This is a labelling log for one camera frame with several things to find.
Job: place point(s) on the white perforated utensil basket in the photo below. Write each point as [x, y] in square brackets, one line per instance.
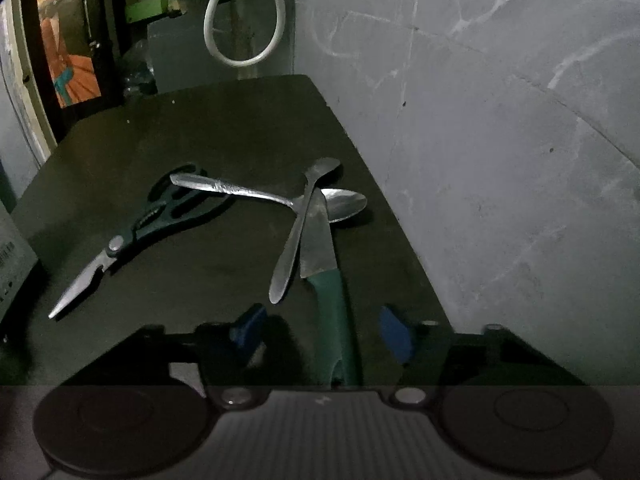
[15, 260]

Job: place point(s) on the pale door frame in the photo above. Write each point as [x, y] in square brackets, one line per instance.
[25, 110]

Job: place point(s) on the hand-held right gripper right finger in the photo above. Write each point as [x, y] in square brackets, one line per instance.
[397, 332]

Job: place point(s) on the black plastic bag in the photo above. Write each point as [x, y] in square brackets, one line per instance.
[137, 70]

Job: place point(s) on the plain metal spoon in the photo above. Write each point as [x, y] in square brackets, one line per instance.
[290, 255]

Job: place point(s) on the grey cabinet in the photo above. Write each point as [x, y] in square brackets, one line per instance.
[185, 55]

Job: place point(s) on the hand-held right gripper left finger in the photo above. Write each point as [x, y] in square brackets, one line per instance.
[247, 332]

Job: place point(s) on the green box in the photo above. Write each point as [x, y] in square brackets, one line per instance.
[145, 10]

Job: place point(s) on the dark wooden door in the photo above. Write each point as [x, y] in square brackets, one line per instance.
[110, 35]

